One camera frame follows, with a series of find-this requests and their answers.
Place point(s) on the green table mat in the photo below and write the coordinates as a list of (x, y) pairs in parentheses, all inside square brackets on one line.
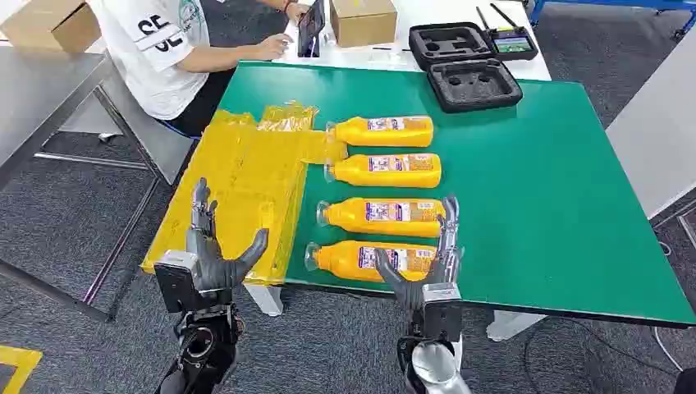
[(543, 190)]

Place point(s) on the grey table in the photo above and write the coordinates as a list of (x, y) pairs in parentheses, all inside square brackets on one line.
[(663, 136)]

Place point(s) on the white table leg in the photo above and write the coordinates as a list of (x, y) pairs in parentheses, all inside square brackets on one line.
[(266, 299), (511, 325)]

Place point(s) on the steel table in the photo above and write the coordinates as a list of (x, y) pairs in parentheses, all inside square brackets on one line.
[(32, 92)]

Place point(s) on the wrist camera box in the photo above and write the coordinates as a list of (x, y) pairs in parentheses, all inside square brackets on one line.
[(441, 321), (174, 288)]

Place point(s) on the small cardboard box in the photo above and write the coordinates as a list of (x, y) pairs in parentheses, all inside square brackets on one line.
[(361, 24)]

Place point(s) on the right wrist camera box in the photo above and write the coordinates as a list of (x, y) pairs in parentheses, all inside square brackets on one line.
[(441, 321)]

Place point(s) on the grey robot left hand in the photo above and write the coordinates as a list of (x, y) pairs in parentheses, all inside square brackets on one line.
[(212, 272)]

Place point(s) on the large cardboard box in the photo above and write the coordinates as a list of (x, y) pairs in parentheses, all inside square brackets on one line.
[(43, 21)]

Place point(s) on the remote controller with screen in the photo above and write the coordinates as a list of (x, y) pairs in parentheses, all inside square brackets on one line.
[(514, 43)]

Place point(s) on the person's left hand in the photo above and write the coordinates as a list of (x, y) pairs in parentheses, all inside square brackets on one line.
[(298, 12)]

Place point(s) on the black tablet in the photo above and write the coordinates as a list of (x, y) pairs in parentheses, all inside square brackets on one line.
[(311, 27)]

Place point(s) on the orange drink bottle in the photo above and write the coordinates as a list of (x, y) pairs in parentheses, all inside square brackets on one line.
[(380, 137), (353, 218), (337, 262), (380, 175)]

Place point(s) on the person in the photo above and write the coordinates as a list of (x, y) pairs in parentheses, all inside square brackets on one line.
[(152, 71)]

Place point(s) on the yellow plastic sheet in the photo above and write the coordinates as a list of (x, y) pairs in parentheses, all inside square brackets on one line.
[(244, 179)]

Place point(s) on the person's right hand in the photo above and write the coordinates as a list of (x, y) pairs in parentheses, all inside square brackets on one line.
[(274, 48)]

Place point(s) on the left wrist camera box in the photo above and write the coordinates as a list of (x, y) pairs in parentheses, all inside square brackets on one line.
[(174, 288)]

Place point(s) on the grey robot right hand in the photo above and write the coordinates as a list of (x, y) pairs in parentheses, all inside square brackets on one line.
[(413, 291)]

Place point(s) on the black foam-lined case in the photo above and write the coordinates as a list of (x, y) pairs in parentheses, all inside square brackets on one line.
[(470, 81)]

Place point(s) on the white table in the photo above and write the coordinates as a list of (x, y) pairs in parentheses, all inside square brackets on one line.
[(435, 11)]

